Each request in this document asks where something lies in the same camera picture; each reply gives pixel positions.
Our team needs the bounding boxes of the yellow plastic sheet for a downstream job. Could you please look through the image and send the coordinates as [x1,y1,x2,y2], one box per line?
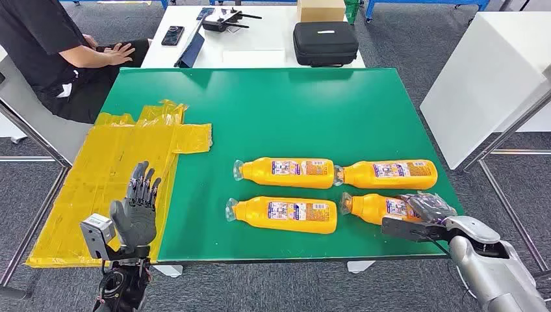
[25,99,213,268]

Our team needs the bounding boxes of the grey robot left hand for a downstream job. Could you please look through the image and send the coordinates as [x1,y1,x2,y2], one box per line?
[109,161,162,255]

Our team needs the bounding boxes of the dark blue tablet folio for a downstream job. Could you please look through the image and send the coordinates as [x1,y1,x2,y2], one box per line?
[173,12,207,69]

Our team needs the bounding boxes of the white table foot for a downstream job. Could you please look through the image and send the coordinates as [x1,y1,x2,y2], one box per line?
[346,260,376,274]
[153,265,184,279]

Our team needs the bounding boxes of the grey bench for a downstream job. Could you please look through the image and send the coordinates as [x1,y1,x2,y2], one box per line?
[0,56,94,166]

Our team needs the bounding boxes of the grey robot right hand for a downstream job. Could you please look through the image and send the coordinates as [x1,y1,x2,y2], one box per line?
[398,191,458,226]

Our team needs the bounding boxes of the grey metal frame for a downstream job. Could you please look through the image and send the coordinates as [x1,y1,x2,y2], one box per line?
[0,101,72,300]
[456,64,551,279]

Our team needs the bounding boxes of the orange detergent bottle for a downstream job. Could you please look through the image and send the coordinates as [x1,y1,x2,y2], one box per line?
[233,157,336,190]
[225,196,339,235]
[333,159,439,190]
[340,191,425,226]

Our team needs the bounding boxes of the white desk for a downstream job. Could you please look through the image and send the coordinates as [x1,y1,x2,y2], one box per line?
[141,5,366,69]

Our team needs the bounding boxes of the black smartphone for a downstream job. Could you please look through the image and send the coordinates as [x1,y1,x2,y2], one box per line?
[161,25,185,47]

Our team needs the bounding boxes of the black remote controller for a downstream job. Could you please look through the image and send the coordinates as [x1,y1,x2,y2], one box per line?
[201,7,263,33]

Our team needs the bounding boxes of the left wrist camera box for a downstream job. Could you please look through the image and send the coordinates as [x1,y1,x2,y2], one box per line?
[79,214,117,261]

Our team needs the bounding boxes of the white side table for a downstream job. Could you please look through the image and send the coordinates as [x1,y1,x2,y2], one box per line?
[419,11,551,170]

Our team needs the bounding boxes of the cardboard box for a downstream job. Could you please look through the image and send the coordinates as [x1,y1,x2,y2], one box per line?
[297,0,346,23]

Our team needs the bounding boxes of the person's right hand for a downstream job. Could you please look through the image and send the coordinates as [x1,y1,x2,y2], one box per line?
[103,42,136,66]

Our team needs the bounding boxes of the person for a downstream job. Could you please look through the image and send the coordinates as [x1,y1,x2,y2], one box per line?
[0,0,151,125]

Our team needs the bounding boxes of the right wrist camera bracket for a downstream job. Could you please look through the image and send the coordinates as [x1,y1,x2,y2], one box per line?
[381,216,453,244]

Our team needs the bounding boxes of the black zip case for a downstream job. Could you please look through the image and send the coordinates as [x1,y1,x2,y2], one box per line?
[293,21,359,68]

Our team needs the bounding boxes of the black right camera cable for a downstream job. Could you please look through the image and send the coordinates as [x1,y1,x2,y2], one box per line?
[411,231,452,259]

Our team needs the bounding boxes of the green plastic crate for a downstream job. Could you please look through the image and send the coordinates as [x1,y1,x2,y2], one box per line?
[344,0,360,25]

